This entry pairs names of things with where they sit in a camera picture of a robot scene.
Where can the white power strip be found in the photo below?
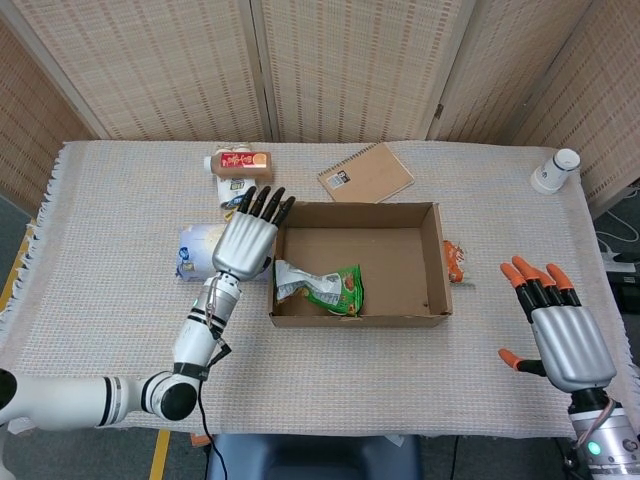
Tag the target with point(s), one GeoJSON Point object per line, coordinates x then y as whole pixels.
{"type": "Point", "coordinates": [620, 260]}

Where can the kraft spiral notebook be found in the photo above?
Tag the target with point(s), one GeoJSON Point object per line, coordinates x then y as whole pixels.
{"type": "Point", "coordinates": [367, 172]}

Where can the green snack packet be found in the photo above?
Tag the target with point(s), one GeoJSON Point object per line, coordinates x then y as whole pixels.
{"type": "Point", "coordinates": [335, 290]}

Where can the woven folding screen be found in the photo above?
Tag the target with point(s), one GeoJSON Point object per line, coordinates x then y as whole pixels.
{"type": "Point", "coordinates": [350, 65]}

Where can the white blue tissue pack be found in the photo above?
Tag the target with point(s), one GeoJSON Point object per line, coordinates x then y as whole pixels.
{"type": "Point", "coordinates": [197, 250]}

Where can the brown drink bottle red label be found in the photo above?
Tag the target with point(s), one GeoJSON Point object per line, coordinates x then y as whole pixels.
{"type": "Point", "coordinates": [240, 167]}

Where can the white bottle lying down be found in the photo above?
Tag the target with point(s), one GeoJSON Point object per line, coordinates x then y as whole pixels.
{"type": "Point", "coordinates": [554, 172]}

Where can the dark blue seat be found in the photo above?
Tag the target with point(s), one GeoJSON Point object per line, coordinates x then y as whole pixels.
{"type": "Point", "coordinates": [315, 457]}

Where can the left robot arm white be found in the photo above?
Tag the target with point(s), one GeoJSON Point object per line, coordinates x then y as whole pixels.
{"type": "Point", "coordinates": [195, 340]}

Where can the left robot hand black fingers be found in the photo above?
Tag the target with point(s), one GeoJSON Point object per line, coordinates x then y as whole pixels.
{"type": "Point", "coordinates": [245, 245]}

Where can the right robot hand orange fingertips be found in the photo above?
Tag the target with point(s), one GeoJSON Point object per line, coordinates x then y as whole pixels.
{"type": "Point", "coordinates": [570, 345]}

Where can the white woven tablecloth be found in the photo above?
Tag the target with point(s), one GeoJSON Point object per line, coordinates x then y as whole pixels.
{"type": "Point", "coordinates": [350, 380]}

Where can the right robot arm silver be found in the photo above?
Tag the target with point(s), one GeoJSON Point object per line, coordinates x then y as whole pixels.
{"type": "Point", "coordinates": [605, 440]}

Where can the white pouch yellow blue print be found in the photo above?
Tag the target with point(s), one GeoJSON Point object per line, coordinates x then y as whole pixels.
{"type": "Point", "coordinates": [232, 192]}

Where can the orange snack wrapper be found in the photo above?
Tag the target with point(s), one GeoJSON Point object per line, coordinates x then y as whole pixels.
{"type": "Point", "coordinates": [454, 260]}

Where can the open brown cardboard box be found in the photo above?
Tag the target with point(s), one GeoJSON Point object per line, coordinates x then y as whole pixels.
{"type": "Point", "coordinates": [395, 260]}

